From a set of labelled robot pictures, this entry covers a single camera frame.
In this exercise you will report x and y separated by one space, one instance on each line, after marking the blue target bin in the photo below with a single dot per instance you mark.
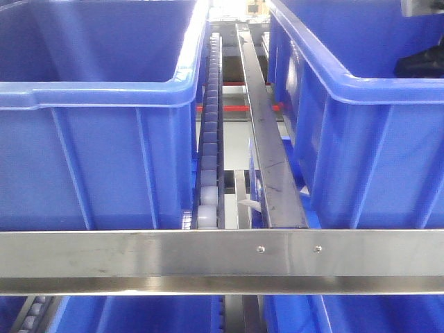
369 145

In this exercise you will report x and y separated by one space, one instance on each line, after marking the lower blue bin left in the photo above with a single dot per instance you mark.
138 314

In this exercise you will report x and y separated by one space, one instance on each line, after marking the steel flow rack frame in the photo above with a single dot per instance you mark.
261 261

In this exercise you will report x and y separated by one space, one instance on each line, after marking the steel divider rail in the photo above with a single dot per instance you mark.
281 204

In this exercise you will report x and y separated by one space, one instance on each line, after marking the lower blue bin right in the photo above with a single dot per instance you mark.
317 313

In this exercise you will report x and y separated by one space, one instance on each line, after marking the white roller track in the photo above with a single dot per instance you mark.
208 212

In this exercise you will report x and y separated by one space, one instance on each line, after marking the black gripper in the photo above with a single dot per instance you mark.
426 64

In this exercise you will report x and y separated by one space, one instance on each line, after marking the blue neighbouring bin left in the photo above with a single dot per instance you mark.
98 102

